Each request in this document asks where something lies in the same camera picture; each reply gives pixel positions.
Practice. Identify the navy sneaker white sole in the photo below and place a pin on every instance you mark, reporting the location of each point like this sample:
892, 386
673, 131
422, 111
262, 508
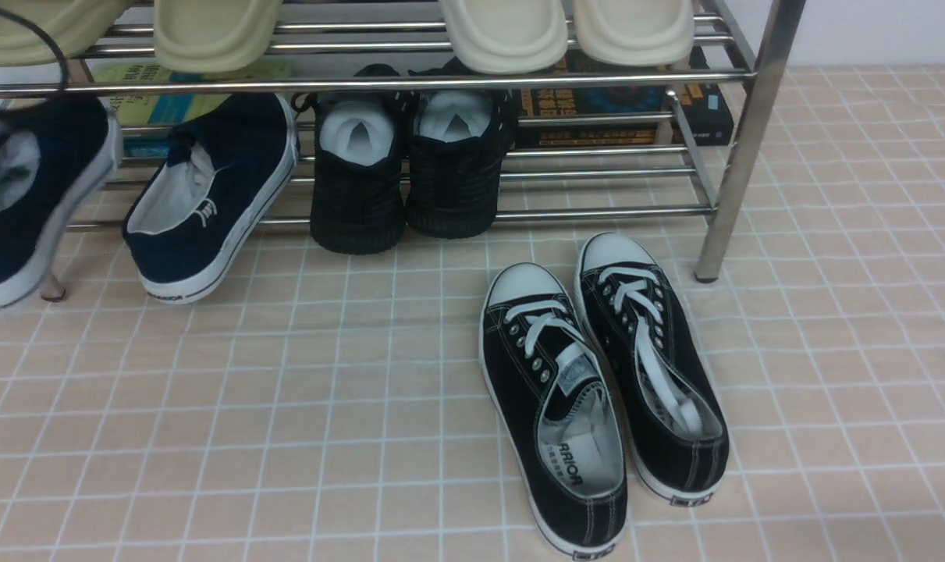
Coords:
222, 172

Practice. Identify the black knit shoe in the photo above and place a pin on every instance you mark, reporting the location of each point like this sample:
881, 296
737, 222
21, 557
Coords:
457, 141
357, 206

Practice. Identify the cream foam slipper far right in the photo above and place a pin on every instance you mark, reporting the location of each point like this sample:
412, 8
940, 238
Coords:
635, 33

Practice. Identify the black canvas sneaker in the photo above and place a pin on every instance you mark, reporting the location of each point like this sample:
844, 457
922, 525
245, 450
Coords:
630, 309
553, 398

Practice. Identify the black canvas sneaker left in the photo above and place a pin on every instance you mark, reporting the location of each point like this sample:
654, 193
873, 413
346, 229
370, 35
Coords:
553, 398

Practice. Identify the green book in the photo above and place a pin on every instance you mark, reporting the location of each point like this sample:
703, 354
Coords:
164, 112

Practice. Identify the olive foam slipper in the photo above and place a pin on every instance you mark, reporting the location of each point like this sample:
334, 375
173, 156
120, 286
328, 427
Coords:
212, 36
74, 25

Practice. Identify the black knit shoe left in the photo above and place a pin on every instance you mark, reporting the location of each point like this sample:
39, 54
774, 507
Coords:
357, 206

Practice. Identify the black knit shoe right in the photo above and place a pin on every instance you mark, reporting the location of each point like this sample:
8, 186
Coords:
457, 141

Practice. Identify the black book stack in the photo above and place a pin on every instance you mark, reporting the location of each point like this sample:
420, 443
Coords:
705, 107

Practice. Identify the olive foam slipper far left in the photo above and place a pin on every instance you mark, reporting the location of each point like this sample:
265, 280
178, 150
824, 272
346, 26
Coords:
74, 25

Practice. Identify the black canvas sneaker right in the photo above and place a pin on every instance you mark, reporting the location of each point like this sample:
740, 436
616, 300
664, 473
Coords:
630, 309

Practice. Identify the silver metal shoe rack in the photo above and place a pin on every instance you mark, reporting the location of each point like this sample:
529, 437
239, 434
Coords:
673, 177

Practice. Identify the cream foam slipper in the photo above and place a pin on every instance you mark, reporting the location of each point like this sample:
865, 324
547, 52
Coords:
506, 37
635, 33

